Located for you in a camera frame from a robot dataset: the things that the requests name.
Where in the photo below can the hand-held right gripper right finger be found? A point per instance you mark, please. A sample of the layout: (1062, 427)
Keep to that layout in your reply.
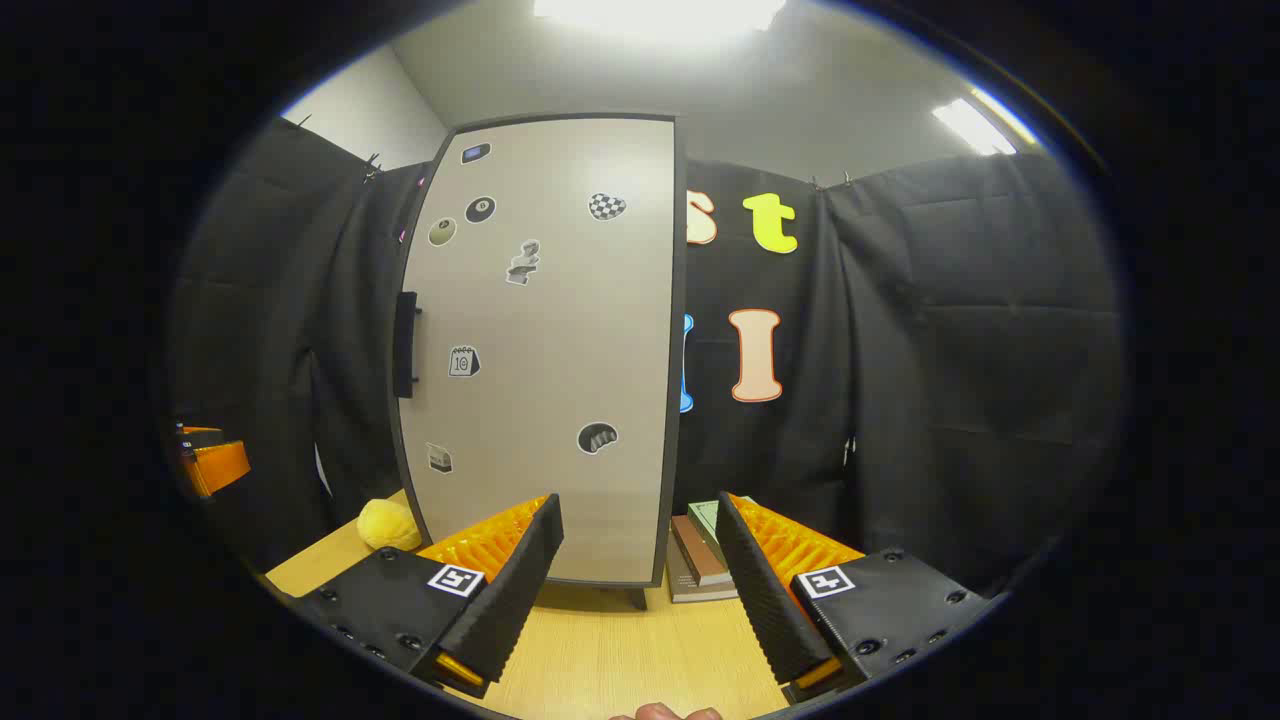
(765, 600)

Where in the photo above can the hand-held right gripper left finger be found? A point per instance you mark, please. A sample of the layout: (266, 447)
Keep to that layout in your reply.
(515, 590)

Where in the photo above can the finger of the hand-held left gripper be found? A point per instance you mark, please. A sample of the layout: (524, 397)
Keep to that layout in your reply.
(200, 436)
(222, 467)

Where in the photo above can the dark grey cabinet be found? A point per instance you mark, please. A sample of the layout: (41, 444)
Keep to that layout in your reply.
(681, 400)

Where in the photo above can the grey book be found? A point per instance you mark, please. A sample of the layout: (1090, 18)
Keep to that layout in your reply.
(690, 592)

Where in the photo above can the brown book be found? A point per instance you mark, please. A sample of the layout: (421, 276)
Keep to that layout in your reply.
(698, 560)

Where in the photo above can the yellow round plush toy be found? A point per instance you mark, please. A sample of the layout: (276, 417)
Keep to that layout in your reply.
(388, 525)

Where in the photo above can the black backdrop cloth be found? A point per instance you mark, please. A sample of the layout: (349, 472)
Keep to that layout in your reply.
(950, 350)

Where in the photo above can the small ceiling light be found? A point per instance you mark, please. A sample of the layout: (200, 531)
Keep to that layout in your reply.
(975, 125)

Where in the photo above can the long ceiling light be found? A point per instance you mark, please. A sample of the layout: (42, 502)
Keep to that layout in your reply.
(660, 15)

